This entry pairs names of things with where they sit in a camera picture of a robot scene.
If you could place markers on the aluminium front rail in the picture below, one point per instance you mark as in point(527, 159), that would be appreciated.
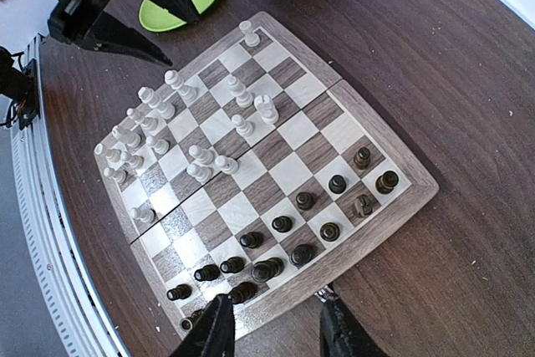
point(73, 303)

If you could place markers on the wooden chess board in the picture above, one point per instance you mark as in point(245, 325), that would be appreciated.
point(319, 190)

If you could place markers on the white pawn on board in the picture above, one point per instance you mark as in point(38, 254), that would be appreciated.
point(144, 215)

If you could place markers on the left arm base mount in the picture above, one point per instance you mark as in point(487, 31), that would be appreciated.
point(21, 87)

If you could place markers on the white corner rook piece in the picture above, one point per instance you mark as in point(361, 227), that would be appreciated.
point(251, 38)

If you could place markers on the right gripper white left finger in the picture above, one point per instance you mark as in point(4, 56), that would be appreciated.
point(213, 334)

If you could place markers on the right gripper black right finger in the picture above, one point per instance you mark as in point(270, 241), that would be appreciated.
point(341, 334)

